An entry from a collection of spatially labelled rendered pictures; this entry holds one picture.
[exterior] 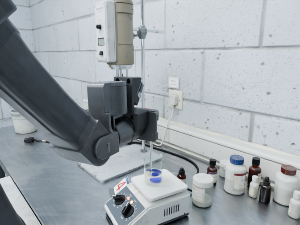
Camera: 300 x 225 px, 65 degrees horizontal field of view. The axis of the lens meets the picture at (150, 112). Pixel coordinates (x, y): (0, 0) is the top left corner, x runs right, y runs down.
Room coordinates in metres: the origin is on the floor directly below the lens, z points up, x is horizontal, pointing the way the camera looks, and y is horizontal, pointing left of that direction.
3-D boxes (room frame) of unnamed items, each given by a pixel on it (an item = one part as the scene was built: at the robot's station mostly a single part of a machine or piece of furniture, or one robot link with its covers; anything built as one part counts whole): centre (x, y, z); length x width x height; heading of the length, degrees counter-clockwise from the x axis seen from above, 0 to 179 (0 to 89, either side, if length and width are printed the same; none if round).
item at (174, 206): (0.58, 0.00, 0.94); 0.22 x 0.13 x 0.08; 119
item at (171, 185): (0.59, -0.02, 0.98); 0.12 x 0.12 x 0.01; 29
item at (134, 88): (0.49, 0.04, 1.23); 0.07 x 0.06 x 0.11; 64
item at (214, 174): (0.74, -0.21, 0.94); 0.03 x 0.03 x 0.08
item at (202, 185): (0.62, -0.15, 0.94); 0.06 x 0.06 x 0.08
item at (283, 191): (0.63, -0.40, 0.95); 0.06 x 0.06 x 0.11
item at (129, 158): (0.90, 0.12, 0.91); 0.30 x 0.20 x 0.01; 132
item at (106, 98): (0.40, 0.09, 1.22); 0.12 x 0.09 x 0.12; 151
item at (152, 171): (0.59, -0.01, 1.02); 0.06 x 0.05 x 0.08; 132
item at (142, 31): (1.01, 0.06, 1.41); 0.25 x 0.11 x 0.05; 132
